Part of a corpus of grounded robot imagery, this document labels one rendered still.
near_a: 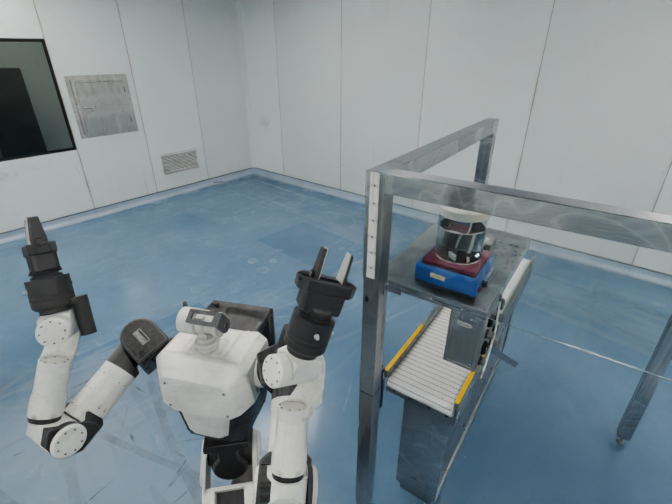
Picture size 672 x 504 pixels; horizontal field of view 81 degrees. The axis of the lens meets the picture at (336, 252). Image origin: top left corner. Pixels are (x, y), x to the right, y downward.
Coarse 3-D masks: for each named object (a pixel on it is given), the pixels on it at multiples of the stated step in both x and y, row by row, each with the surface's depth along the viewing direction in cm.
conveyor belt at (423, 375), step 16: (448, 320) 182; (432, 336) 171; (416, 352) 162; (432, 352) 162; (400, 368) 154; (416, 368) 154; (432, 368) 154; (448, 368) 154; (464, 368) 154; (400, 384) 148; (416, 384) 147; (432, 384) 147; (448, 384) 147; (416, 400) 145; (432, 400) 141; (448, 400) 140
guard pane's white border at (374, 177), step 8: (376, 176) 109; (376, 184) 110; (376, 192) 111; (376, 200) 112; (376, 208) 113; (376, 216) 114; (368, 224) 117; (376, 224) 115; (368, 232) 118; (376, 232) 116; (368, 240) 119; (376, 240) 117; (368, 248) 120; (368, 256) 121; (368, 264) 122; (368, 272) 124
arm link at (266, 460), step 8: (272, 400) 95; (280, 400) 93; (272, 408) 94; (272, 416) 92; (272, 424) 91; (272, 432) 90; (272, 440) 89; (264, 456) 86; (264, 464) 86; (256, 472) 81; (312, 472) 83; (256, 480) 80; (312, 480) 81; (256, 488) 79; (312, 488) 80; (256, 496) 78; (312, 496) 80
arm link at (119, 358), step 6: (120, 348) 106; (114, 354) 105; (120, 354) 105; (126, 354) 105; (108, 360) 104; (114, 360) 104; (120, 360) 104; (126, 360) 104; (132, 360) 108; (120, 366) 103; (126, 366) 104; (132, 366) 105; (132, 372) 105; (138, 372) 108
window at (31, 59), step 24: (0, 48) 394; (24, 48) 408; (0, 72) 399; (24, 72) 413; (48, 72) 429; (0, 96) 404; (24, 96) 419; (48, 96) 435; (0, 120) 410; (24, 120) 425; (48, 120) 441; (0, 144) 415; (24, 144) 431; (48, 144) 448; (72, 144) 466
